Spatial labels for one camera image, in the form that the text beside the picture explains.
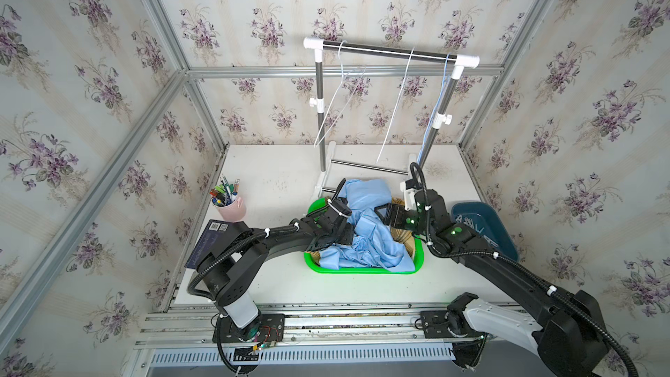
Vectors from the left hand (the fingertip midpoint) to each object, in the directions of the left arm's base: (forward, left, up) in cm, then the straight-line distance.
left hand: (350, 236), depth 90 cm
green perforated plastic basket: (-11, +13, +6) cm, 18 cm away
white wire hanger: (+53, +1, +31) cm, 61 cm away
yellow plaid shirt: (-4, -17, +8) cm, 19 cm away
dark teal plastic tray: (+7, -50, 0) cm, 50 cm away
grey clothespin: (-2, -49, 0) cm, 49 cm away
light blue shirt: (-8, -6, +9) cm, 14 cm away
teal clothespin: (+3, -46, 0) cm, 46 cm away
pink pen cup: (+10, +44, +8) cm, 46 cm away
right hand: (+1, -10, +14) cm, 18 cm away
